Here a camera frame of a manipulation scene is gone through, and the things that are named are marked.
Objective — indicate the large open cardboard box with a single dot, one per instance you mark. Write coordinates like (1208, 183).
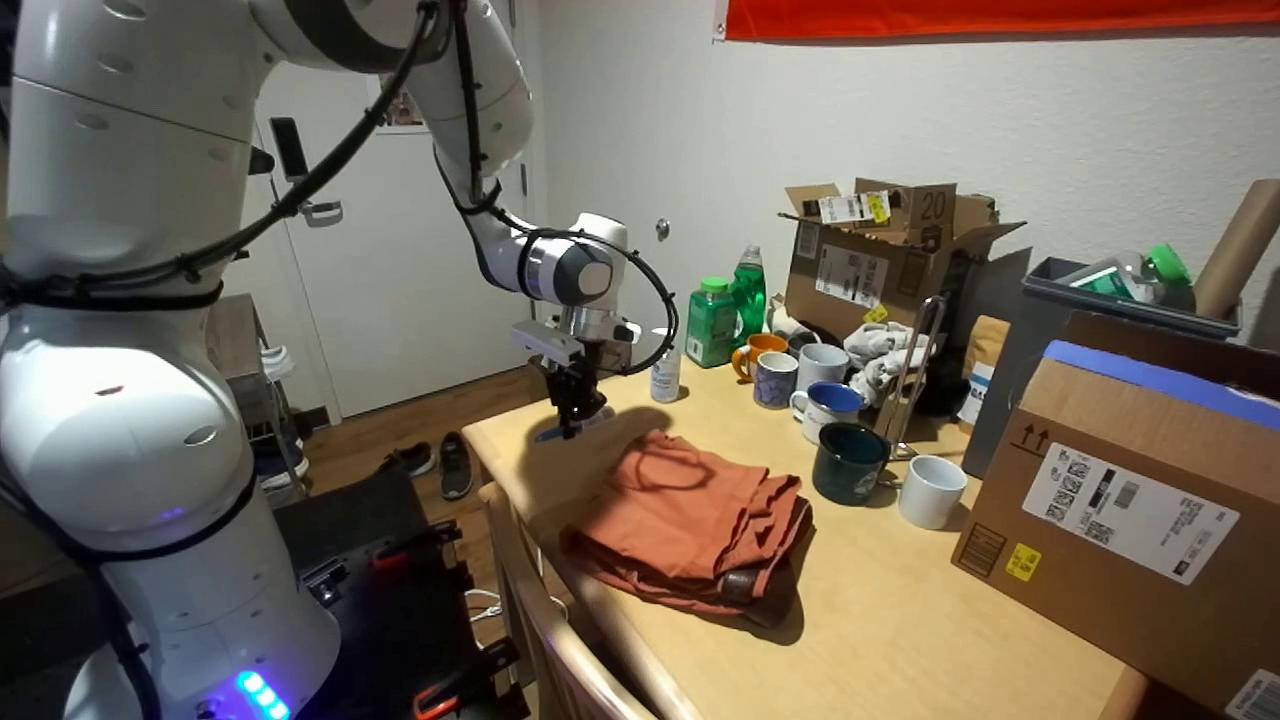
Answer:
(867, 267)

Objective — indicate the green item in bin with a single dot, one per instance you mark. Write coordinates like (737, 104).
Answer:
(1167, 262)

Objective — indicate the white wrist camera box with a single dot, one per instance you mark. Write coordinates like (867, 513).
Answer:
(549, 340)

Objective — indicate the small shelf cart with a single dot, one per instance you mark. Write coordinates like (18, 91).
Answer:
(263, 426)

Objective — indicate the blue and brown package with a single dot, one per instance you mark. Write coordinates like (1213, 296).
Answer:
(987, 362)

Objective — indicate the light wooden chair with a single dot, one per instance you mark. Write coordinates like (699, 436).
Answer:
(563, 653)

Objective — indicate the black door lock pad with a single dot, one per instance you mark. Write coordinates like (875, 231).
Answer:
(290, 155)

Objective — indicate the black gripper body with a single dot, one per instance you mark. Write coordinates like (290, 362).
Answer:
(579, 377)

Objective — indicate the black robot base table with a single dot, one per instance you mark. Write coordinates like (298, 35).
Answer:
(384, 627)

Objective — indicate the white door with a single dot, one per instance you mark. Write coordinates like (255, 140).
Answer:
(400, 293)

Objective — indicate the brown cardboard tube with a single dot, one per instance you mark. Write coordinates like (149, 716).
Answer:
(1233, 245)

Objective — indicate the clear hand sanitizer bottle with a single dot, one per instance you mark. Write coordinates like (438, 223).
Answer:
(667, 372)

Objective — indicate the white crumpled plastic bags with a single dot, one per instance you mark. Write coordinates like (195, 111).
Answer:
(887, 350)

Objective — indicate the small wall fixture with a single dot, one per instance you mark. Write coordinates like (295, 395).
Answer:
(662, 231)

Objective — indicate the dark grey trash bin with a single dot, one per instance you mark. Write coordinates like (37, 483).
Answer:
(1024, 346)

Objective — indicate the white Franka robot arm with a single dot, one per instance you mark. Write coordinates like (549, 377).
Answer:
(123, 442)

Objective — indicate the dark green mug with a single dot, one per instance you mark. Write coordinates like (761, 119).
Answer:
(849, 465)

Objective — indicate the pale grey mug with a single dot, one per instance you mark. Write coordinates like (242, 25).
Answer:
(820, 365)

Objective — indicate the small white cup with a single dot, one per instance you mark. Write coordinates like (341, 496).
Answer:
(928, 489)

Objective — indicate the orange mug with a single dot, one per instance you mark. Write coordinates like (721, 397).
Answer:
(761, 350)

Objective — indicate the cardboard box with blue tape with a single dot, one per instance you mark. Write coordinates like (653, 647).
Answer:
(1132, 533)

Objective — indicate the green jar with green lid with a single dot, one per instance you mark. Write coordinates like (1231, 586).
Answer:
(709, 324)

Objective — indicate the dark shoe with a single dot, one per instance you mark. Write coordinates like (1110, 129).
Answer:
(454, 465)
(409, 460)

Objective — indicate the grey metal rod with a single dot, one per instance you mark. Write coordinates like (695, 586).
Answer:
(911, 365)

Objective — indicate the orange folded cloth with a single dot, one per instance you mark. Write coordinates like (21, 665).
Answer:
(695, 523)

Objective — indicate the white mug with blue rim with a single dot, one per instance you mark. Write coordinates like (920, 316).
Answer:
(833, 405)

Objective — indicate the red wall banner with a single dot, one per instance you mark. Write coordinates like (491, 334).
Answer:
(1001, 16)

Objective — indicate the blue patterned mug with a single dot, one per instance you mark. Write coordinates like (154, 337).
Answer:
(777, 387)

